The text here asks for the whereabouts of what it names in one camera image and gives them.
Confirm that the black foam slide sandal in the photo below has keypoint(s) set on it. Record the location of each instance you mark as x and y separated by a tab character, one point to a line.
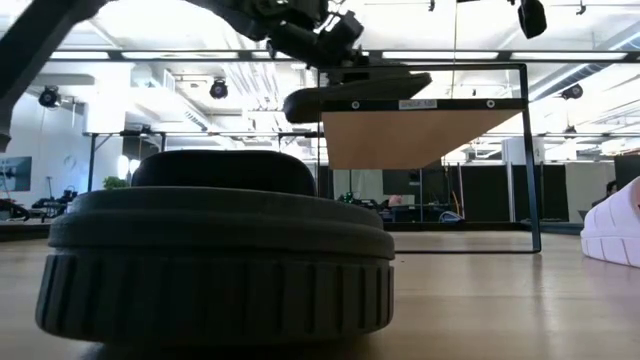
215	280
310	107

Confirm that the pink foam slide sandal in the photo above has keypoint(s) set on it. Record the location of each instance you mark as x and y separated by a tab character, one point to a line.
612	225

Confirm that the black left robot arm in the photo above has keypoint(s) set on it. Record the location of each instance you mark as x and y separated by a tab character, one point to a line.
30	45

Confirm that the black background robot arm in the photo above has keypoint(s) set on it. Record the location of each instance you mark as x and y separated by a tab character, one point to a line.
55	202

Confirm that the white shelf label sticker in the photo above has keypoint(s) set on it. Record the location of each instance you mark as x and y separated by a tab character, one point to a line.
417	104

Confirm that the black metal wooden shelf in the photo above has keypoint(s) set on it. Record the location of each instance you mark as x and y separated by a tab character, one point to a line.
400	140

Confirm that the black ceiling spotlight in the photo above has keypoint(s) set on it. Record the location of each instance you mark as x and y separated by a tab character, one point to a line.
48	96
572	91
218	89

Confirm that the black ceiling light bar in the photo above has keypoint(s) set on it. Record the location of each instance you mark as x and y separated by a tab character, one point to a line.
440	55

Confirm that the black partition panel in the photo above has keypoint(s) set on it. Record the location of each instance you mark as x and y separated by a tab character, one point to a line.
485	192

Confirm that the green background plant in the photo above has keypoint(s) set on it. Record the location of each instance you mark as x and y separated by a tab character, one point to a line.
114	183

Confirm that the person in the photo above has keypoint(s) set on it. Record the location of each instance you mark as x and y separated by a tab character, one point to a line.
607	192

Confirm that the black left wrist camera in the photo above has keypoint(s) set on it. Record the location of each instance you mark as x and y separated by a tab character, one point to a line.
345	30

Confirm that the blue wall screen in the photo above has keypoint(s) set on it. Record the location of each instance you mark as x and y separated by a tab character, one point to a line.
15	173

